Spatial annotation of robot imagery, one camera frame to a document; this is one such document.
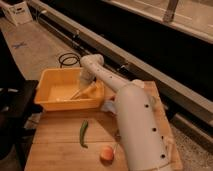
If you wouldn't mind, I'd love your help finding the wooden brush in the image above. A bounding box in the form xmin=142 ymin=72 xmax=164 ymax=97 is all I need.
xmin=55 ymin=81 xmax=98 ymax=102

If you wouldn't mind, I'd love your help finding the yellow plastic tray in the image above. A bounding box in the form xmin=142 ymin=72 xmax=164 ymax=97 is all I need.
xmin=34 ymin=67 xmax=105 ymax=111

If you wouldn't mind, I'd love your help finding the black coiled cable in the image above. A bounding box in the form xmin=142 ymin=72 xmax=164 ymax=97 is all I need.
xmin=58 ymin=52 xmax=82 ymax=69

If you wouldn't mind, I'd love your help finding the black chair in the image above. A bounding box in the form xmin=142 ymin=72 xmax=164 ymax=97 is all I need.
xmin=0 ymin=30 xmax=42 ymax=160

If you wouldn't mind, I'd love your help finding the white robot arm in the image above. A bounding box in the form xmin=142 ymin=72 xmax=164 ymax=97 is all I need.
xmin=80 ymin=54 xmax=173 ymax=171

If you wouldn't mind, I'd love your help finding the white cloth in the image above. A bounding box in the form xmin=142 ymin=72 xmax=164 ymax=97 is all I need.
xmin=101 ymin=100 xmax=116 ymax=114

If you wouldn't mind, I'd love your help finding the green chili pepper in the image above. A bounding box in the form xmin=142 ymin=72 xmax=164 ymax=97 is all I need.
xmin=79 ymin=120 xmax=88 ymax=148

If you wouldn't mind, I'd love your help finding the peach coloured fruit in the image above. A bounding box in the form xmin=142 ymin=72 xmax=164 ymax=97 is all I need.
xmin=100 ymin=146 xmax=114 ymax=162

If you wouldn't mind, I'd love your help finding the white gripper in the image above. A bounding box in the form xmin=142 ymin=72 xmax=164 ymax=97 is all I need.
xmin=79 ymin=68 xmax=95 ymax=88

